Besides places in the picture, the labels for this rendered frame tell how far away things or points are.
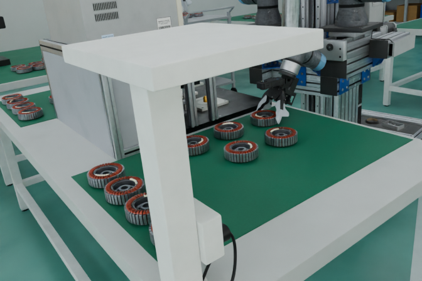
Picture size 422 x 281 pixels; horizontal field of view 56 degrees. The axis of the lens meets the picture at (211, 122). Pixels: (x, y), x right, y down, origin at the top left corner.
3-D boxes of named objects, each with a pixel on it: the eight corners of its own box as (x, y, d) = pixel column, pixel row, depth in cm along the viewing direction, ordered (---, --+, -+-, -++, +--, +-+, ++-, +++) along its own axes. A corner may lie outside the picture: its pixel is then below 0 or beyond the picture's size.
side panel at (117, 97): (181, 135, 154) (171, 51, 143) (185, 137, 152) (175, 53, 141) (113, 158, 139) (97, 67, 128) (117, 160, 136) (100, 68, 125)
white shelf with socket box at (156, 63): (216, 185, 115) (201, 22, 99) (321, 244, 86) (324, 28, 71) (101, 237, 96) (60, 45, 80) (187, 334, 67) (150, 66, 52)
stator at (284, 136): (304, 140, 138) (304, 130, 137) (282, 150, 132) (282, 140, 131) (280, 132, 147) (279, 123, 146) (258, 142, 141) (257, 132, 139)
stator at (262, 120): (267, 115, 166) (267, 107, 164) (284, 122, 156) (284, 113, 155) (245, 121, 161) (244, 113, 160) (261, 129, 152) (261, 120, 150)
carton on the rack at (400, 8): (407, 19, 743) (408, 3, 733) (427, 19, 715) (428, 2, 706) (395, 21, 721) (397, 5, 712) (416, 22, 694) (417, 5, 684)
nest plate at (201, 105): (208, 97, 192) (208, 95, 191) (228, 103, 180) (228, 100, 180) (183, 105, 183) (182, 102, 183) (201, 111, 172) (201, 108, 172)
